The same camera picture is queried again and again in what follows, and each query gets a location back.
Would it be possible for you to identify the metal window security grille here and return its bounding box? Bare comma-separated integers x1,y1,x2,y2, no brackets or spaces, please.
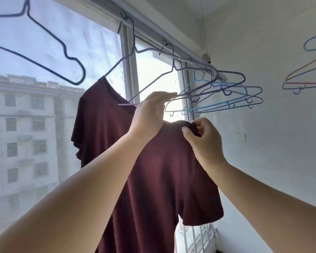
184,223,218,253

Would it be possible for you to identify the person's right hand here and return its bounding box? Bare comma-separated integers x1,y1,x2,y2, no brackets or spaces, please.
182,118,227,169

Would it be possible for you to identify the white window frame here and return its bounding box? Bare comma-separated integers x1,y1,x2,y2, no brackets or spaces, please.
119,22,140,104

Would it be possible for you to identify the white apartment building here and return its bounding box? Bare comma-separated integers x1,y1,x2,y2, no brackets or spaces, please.
0,72,85,203

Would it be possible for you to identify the purple wire clothes hanger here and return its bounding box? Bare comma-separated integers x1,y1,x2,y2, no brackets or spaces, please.
129,41,227,103
103,12,246,106

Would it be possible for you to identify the metal clothes drying rail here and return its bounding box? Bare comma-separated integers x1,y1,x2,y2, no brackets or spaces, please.
79,0,212,63

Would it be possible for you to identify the person's right forearm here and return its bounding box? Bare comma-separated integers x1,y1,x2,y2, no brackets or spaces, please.
200,157,316,253

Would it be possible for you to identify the dark blue wire clothes hanger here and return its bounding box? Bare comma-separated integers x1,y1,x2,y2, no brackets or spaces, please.
0,0,86,86
164,85,264,113
183,95,264,116

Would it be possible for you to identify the person's left hand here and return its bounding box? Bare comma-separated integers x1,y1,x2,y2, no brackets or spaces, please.
128,91,178,142

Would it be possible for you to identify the light blue wire clothes hanger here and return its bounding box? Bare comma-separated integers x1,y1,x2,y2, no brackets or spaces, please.
181,78,248,116

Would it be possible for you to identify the person's left forearm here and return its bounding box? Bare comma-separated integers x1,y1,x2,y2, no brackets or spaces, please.
0,132,153,253

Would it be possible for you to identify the thin steel lifting cable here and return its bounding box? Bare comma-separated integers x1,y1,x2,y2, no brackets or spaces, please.
200,0,208,55

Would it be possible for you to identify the maroon t-shirt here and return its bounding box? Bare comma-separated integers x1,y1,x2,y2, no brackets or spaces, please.
71,76,224,253

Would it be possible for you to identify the red wire clothes hanger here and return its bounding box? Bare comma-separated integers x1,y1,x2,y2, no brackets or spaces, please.
284,52,316,85

